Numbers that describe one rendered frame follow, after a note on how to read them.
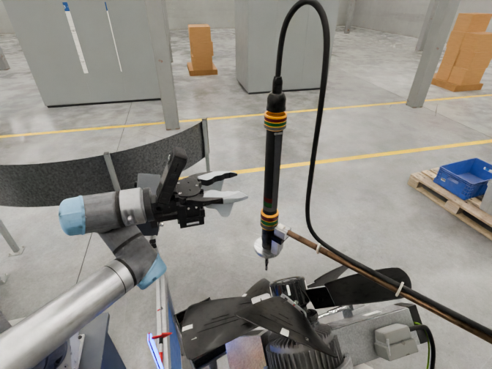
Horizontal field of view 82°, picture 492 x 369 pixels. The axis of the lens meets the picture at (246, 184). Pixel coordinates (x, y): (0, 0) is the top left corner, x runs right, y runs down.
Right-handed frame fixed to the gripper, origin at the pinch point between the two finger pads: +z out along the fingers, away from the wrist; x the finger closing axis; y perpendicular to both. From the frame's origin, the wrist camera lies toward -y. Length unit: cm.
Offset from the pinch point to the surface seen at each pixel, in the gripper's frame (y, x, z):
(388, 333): 50, 18, 41
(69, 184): 89, -169, -95
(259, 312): 26.7, 14.9, 0.8
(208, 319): 49, -1, -10
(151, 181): 41, -75, -25
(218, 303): 50, -6, -6
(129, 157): 75, -176, -48
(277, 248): 17.1, 5.7, 8.1
